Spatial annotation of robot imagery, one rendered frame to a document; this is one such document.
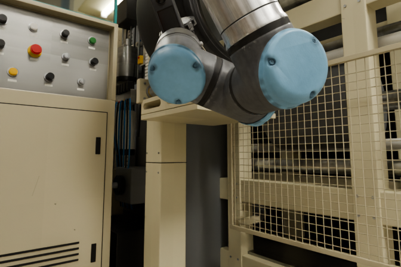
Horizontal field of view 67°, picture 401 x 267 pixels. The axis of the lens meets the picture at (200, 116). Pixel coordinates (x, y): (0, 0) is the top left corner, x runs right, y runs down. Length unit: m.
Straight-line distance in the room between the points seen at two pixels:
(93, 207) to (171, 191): 0.34
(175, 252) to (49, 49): 1.00
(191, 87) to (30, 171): 0.96
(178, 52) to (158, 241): 0.95
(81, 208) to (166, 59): 1.02
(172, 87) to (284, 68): 0.19
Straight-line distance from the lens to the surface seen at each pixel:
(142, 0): 1.11
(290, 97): 0.37
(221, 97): 0.49
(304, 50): 0.38
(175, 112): 0.98
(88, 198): 1.39
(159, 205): 1.27
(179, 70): 0.46
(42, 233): 1.37
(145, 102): 1.17
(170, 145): 1.27
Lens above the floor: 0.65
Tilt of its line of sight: 7 degrees up
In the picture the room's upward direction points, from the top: straight up
